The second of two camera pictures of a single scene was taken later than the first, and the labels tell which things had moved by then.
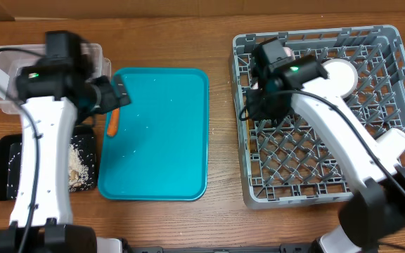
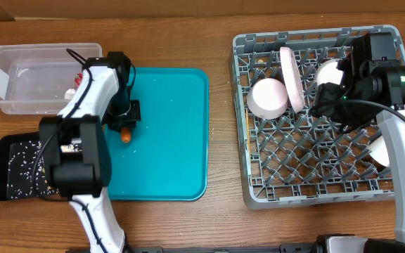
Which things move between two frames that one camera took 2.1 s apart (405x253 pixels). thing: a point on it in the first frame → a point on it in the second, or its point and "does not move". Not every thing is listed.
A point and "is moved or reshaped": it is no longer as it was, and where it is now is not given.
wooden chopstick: (247, 132) does not move
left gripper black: (112, 100) → (129, 121)
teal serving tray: (159, 152) does not move
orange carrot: (114, 123) is moved or reshaped
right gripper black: (260, 112) → (326, 109)
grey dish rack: (287, 161) does not move
